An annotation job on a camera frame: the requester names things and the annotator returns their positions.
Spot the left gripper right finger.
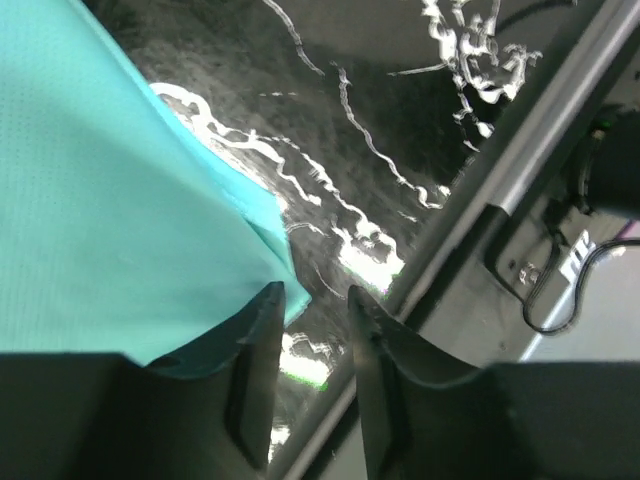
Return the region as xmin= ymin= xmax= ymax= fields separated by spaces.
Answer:
xmin=348 ymin=286 xmax=639 ymax=479

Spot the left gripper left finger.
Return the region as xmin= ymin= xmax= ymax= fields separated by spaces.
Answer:
xmin=1 ymin=282 xmax=285 ymax=479

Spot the teal t shirt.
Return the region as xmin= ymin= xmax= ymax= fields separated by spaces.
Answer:
xmin=1 ymin=1 xmax=310 ymax=364

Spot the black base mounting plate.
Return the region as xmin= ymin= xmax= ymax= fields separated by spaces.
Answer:
xmin=270 ymin=1 xmax=639 ymax=479

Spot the black marble pattern mat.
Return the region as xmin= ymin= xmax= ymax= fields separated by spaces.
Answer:
xmin=89 ymin=1 xmax=585 ymax=467

